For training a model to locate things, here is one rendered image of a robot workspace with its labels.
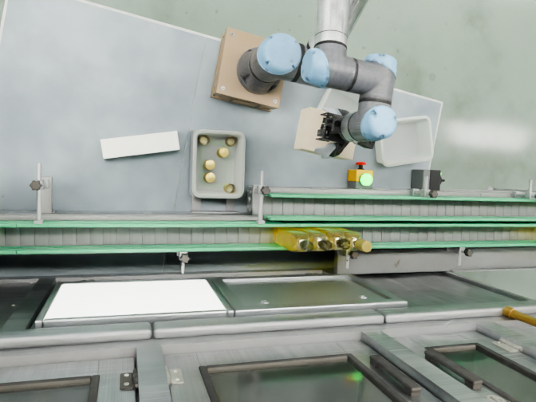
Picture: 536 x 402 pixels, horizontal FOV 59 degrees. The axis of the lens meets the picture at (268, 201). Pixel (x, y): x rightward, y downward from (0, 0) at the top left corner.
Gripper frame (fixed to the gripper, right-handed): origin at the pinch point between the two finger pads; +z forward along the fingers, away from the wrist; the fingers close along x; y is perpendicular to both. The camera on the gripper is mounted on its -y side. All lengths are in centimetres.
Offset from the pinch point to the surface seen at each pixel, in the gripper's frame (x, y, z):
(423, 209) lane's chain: 16, -52, 23
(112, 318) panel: 54, 51, -22
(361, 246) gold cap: 30.3, -14.4, -5.7
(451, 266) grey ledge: 35, -69, 23
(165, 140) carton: 10, 44, 29
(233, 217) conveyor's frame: 30.3, 18.6, 22.0
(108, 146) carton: 15, 61, 29
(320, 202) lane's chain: 20.1, -10.7, 22.3
